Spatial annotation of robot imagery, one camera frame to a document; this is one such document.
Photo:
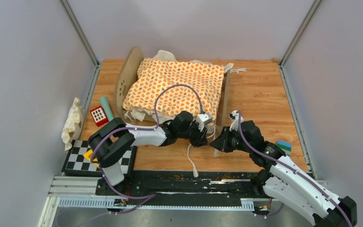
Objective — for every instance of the white rope tie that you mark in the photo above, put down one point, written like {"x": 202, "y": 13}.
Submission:
{"x": 237, "y": 70}
{"x": 194, "y": 168}

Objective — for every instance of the wooden pet bed frame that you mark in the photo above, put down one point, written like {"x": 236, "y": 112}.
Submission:
{"x": 128, "y": 75}

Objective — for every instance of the blue green small block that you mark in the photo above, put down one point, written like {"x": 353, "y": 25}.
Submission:
{"x": 284, "y": 146}

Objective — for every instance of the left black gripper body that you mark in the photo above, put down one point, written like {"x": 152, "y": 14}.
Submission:
{"x": 193, "y": 133}

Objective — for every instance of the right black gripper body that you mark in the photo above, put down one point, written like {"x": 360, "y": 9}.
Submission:
{"x": 231, "y": 141}

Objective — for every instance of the yellow plastic block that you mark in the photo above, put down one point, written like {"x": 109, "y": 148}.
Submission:
{"x": 88, "y": 154}

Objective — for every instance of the teal cylinder toy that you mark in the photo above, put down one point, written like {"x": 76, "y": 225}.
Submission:
{"x": 104, "y": 103}

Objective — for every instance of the yellow duck print blanket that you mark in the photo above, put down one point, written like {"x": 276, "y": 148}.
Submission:
{"x": 164, "y": 87}

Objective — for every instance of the white duck pillow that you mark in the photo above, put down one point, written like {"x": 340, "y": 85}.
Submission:
{"x": 73, "y": 124}

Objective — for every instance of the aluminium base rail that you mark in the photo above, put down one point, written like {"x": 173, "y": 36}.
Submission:
{"x": 178, "y": 190}

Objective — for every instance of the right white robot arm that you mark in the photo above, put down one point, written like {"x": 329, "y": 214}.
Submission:
{"x": 282, "y": 179}

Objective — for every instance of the red window toy block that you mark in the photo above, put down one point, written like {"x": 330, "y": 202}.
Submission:
{"x": 99, "y": 116}

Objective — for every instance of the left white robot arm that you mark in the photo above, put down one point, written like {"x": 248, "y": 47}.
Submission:
{"x": 110, "y": 143}

